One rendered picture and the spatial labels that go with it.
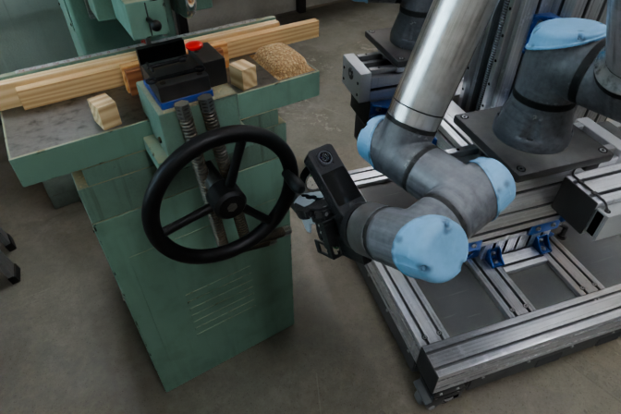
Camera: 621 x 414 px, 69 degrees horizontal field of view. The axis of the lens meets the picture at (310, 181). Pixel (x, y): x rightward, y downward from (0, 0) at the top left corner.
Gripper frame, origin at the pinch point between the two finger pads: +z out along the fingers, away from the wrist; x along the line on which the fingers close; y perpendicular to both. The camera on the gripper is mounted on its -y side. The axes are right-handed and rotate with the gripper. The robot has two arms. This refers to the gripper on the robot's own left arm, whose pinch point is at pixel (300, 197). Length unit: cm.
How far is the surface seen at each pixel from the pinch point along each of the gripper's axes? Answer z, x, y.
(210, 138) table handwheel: -2.7, -12.8, -15.0
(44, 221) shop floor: 145, -54, 9
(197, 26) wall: 274, 72, -72
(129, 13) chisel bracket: 18.1, -14.4, -38.8
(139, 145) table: 18.1, -20.9, -16.0
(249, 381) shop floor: 53, -11, 63
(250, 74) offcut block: 15.2, 3.4, -22.9
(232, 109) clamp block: 6.1, -5.3, -17.8
